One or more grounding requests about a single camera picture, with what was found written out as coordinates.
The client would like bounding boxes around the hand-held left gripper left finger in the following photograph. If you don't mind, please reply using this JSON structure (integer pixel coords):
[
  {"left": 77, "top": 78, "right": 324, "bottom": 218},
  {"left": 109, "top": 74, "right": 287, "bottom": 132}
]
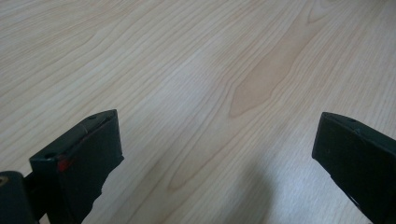
[{"left": 29, "top": 108, "right": 125, "bottom": 224}]

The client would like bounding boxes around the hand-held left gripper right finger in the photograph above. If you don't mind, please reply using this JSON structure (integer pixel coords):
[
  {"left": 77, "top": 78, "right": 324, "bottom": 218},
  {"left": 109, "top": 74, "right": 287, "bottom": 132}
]
[{"left": 311, "top": 111, "right": 396, "bottom": 224}]

